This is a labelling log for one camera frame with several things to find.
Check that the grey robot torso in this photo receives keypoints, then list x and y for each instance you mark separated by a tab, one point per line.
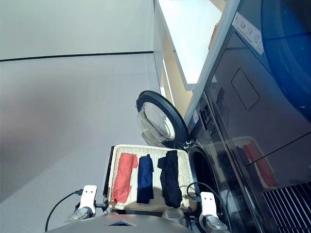
116	224

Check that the pale woven basket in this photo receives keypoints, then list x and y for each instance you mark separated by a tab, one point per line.
158	195

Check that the round blue drum door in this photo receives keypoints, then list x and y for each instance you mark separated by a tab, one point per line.
291	48

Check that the white instruction sticker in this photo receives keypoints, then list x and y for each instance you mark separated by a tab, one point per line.
247	31

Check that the orange woven item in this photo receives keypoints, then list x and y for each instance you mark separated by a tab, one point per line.
213	36

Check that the black cloth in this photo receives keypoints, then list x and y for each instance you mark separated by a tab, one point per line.
171	184

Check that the silver robot leg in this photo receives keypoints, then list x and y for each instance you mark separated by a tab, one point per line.
173	213

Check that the blue QR code label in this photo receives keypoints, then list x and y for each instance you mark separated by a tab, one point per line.
196	117

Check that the round washing machine door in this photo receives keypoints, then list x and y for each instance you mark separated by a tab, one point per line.
155	97

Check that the red cloth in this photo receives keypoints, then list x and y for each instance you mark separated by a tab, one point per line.
122	174

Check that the navy blue cloth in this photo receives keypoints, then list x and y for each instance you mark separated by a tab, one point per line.
145	179

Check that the white cabinet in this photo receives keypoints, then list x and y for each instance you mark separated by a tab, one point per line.
189	48

